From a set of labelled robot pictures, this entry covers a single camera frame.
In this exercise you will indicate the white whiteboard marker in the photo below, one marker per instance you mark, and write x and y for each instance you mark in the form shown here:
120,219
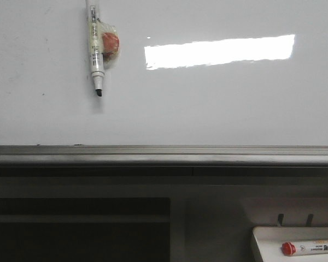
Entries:
95,45

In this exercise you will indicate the red magnet taped to marker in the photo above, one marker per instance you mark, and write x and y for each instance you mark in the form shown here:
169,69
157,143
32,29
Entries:
111,44

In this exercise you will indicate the white whiteboard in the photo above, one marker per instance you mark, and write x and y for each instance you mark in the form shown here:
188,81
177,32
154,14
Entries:
188,73

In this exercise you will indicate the grey aluminium whiteboard ledge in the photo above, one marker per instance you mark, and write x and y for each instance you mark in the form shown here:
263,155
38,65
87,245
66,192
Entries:
86,155

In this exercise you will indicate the left black tray hook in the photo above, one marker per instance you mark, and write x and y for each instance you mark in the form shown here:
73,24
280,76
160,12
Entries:
280,220

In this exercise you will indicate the black tray hook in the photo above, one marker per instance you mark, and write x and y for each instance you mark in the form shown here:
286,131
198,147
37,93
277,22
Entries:
280,220
309,220

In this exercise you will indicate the white plastic marker tray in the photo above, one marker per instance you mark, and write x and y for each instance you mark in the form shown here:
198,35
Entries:
266,242

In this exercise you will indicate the right black tray hook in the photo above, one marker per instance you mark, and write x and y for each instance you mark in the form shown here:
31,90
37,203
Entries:
309,220

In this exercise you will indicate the white marker with red cap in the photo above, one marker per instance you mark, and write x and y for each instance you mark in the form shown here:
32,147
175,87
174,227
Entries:
310,247

